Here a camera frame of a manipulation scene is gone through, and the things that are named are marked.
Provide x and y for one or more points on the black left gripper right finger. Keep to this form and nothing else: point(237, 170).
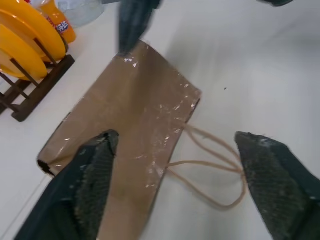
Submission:
point(277, 180)

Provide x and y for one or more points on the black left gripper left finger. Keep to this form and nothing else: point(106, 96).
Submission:
point(75, 190)

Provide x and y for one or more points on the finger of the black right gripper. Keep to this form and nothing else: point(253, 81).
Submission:
point(132, 22)
point(276, 2)

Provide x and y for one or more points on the clear glass bowl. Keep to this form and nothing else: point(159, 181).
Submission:
point(82, 11)

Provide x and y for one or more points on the orange soda bottle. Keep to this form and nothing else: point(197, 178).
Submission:
point(62, 22)

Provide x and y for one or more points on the yellow plastic plate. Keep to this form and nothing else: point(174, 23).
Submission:
point(22, 50)
point(47, 30)

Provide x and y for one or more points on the dark wooden plate rack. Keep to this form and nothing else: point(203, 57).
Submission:
point(42, 85)

